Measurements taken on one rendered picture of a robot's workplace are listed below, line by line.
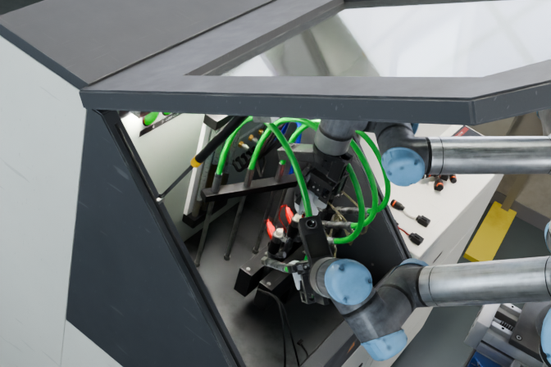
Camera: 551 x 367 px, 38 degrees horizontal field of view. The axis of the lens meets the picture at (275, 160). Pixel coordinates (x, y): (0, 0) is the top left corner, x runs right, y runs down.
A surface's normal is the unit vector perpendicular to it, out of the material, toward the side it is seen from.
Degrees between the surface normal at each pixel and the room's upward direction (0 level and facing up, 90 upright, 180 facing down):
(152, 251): 90
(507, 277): 63
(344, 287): 45
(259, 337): 0
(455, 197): 0
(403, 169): 90
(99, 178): 90
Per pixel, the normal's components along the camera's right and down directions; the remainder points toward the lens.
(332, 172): -0.58, 0.40
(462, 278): -0.67, -0.32
